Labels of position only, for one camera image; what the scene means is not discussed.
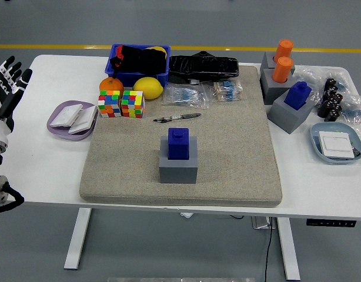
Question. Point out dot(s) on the red item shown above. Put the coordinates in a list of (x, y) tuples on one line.
[(118, 53)]

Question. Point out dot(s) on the yellow item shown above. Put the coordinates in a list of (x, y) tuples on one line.
[(157, 48)]

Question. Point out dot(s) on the orange fruit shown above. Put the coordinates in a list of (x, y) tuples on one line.
[(110, 85)]

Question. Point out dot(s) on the white bracket under table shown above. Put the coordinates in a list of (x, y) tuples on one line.
[(187, 215)]

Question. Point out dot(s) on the blue square seal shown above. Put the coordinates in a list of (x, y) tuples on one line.
[(296, 95), (179, 144)]

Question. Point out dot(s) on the black cloth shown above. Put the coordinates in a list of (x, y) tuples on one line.
[(139, 58)]

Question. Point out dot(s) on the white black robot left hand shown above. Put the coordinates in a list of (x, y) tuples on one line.
[(5, 97)]

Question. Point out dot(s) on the blue plastic bin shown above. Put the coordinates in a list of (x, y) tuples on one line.
[(124, 77)]

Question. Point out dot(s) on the black wrapped keyboard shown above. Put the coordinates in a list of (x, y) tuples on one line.
[(204, 66)]

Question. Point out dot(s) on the white switch panel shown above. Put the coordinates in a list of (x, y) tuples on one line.
[(334, 144), (85, 120), (66, 115)]

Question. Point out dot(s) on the black table control panel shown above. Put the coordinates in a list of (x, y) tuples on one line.
[(330, 223)]

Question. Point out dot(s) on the clear plastic bag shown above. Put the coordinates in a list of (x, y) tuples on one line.
[(312, 76)]

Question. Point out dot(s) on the yellow lemon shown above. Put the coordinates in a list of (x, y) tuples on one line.
[(148, 87)]

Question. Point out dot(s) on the grey seal holder block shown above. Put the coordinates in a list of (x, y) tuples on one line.
[(286, 119), (267, 61), (268, 88), (177, 173)]

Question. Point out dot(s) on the multicoloured puzzle cube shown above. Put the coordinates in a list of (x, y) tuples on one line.
[(132, 101), (108, 102)]

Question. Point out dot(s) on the white table leg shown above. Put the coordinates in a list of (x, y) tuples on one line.
[(76, 241), (287, 249)]

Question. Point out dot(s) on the black grey pen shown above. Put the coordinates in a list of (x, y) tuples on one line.
[(186, 116)]

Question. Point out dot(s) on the grey box under table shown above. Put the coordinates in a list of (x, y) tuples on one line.
[(261, 223)]

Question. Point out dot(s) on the grey-brown mat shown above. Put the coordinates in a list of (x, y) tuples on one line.
[(227, 147)]

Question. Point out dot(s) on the black capacitor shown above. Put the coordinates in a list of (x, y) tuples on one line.
[(330, 83), (324, 108), (337, 99), (333, 114), (327, 96), (332, 89)]

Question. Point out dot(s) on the clear bag of taped resistors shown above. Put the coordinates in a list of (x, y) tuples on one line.
[(227, 90)]

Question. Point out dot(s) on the blue-grey tray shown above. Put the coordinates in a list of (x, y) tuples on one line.
[(315, 141)]

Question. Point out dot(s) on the clear bag of blue resistors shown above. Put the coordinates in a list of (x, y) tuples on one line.
[(183, 95)]

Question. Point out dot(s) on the green circuit board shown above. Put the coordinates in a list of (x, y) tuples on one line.
[(357, 152)]

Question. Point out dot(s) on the purple tray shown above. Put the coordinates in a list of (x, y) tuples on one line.
[(55, 130)]

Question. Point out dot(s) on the orange cylinder seal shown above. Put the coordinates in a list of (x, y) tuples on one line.
[(282, 70), (284, 48)]

